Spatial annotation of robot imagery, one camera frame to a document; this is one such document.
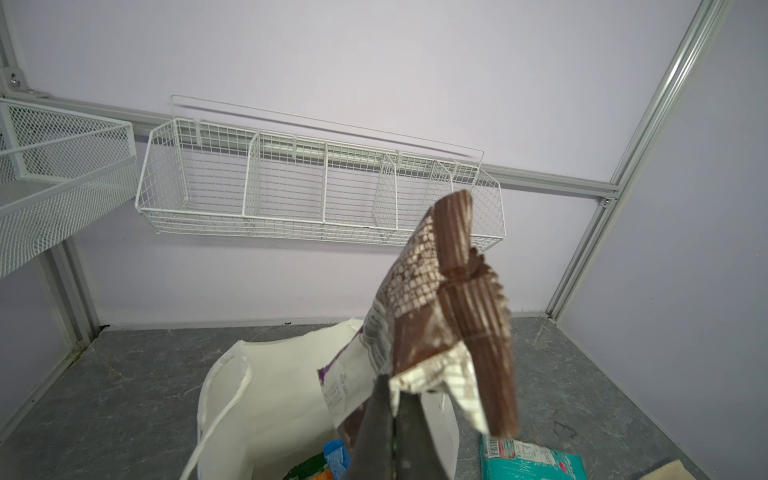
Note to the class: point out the brown chocolate bar wrapper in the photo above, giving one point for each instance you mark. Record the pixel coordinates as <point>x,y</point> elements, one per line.
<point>439,322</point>

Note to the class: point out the white mesh box basket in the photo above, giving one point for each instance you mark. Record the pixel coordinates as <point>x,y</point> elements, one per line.
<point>60,172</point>

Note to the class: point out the teal candy bag right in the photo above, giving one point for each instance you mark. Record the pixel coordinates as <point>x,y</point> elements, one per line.
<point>504,459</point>

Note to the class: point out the blue snack packet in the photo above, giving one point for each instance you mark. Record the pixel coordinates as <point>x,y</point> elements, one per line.
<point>337,458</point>

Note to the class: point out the white wire shelf basket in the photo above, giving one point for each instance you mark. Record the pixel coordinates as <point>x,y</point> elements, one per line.
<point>222,169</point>

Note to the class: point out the green candy bag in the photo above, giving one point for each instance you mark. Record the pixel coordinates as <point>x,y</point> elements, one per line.
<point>314,468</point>

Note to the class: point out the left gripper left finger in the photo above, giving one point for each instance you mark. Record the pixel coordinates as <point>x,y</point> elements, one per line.
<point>372,455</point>

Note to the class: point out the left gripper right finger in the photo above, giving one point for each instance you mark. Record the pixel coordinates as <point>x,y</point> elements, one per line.
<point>415,455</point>

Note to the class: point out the cream cloth glove right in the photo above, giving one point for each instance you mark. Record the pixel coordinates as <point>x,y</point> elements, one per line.
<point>674,470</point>

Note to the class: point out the white paper bag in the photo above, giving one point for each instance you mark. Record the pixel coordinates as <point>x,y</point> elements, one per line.
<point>261,411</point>

